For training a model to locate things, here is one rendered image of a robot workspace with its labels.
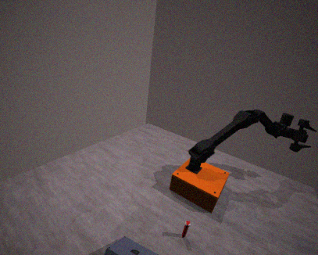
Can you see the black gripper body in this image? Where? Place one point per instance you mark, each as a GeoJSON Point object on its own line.
{"type": "Point", "coordinates": [294, 146]}

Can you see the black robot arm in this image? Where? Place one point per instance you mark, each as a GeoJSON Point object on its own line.
{"type": "Point", "coordinates": [243, 119]}

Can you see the grey sloped panel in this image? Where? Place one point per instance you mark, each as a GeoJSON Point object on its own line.
{"type": "Point", "coordinates": [126, 246]}

